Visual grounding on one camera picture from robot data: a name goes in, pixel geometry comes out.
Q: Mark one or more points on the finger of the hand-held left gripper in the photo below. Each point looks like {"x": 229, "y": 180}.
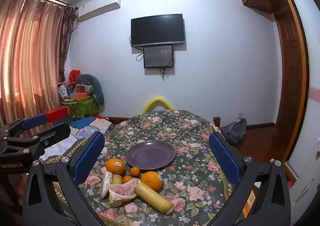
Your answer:
{"x": 57, "y": 132}
{"x": 33, "y": 120}

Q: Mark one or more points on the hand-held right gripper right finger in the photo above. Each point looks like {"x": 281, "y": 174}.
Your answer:
{"x": 223, "y": 158}

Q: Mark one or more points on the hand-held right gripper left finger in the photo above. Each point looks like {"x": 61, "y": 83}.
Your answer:
{"x": 88, "y": 158}

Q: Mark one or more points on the orange with sticker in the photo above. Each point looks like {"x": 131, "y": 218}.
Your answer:
{"x": 151, "y": 180}
{"x": 115, "y": 166}

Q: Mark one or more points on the large peeled pomelo segment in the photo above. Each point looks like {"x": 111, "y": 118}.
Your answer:
{"x": 121, "y": 191}

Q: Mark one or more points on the purple plate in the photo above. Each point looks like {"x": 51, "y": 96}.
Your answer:
{"x": 150, "y": 154}

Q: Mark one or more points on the white sheet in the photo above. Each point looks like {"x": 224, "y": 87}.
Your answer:
{"x": 62, "y": 146}

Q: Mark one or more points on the red box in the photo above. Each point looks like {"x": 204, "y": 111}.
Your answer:
{"x": 58, "y": 113}

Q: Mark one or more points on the grey backpack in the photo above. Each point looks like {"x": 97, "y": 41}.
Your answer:
{"x": 233, "y": 131}

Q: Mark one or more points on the blue patchwork quilt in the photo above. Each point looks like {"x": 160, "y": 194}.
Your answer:
{"x": 92, "y": 126}

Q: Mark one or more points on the green fabric bag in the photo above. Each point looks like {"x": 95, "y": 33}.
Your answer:
{"x": 85, "y": 108}

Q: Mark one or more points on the orange cardboard box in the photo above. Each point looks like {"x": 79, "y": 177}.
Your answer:
{"x": 80, "y": 96}

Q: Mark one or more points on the small tangerine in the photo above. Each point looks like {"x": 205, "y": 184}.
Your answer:
{"x": 127, "y": 179}
{"x": 135, "y": 171}

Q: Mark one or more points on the dark floral blanket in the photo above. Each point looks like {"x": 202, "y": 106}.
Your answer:
{"x": 175, "y": 126}

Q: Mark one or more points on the red plastic bag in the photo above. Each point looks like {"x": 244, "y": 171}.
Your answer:
{"x": 74, "y": 75}

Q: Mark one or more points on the grey plush pillow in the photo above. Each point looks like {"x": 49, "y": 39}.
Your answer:
{"x": 96, "y": 86}

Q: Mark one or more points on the pink curtain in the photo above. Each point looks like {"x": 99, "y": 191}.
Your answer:
{"x": 32, "y": 53}

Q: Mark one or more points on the yellow fuzzy hoop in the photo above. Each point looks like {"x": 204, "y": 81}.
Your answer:
{"x": 157, "y": 99}

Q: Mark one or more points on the brown wooden door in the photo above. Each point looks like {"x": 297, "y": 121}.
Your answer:
{"x": 291, "y": 78}

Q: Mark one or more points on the white sliding wardrobe door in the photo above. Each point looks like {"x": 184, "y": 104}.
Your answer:
{"x": 310, "y": 91}

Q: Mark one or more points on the white air conditioner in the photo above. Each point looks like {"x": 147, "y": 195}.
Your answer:
{"x": 98, "y": 6}

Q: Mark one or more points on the small black wall monitor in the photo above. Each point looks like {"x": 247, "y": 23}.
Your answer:
{"x": 158, "y": 56}

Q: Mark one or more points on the large black wall television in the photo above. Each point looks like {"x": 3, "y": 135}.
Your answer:
{"x": 158, "y": 29}

